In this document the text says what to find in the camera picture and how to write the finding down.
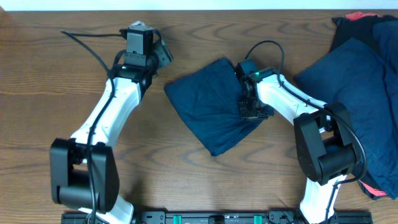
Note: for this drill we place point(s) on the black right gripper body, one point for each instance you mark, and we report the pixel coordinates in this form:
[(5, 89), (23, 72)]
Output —
[(253, 109)]

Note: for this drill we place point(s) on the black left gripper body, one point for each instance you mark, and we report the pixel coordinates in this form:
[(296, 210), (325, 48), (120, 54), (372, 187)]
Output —
[(159, 58)]

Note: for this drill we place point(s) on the dark blue shorts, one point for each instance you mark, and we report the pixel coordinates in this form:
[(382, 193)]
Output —
[(207, 102)]

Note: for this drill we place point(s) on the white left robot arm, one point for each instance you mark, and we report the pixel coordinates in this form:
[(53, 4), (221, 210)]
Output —
[(83, 169)]

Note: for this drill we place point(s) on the dark blue garment in pile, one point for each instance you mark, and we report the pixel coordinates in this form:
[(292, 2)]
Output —
[(356, 76)]

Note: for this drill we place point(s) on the black garment in pile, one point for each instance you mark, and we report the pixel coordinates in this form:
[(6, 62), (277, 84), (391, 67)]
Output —
[(361, 29)]

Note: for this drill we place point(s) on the red garment in pile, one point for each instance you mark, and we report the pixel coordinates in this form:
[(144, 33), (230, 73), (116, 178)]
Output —
[(355, 16)]

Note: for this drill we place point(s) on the blue garment at right edge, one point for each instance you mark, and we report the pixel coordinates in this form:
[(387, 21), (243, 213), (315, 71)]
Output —
[(385, 34)]

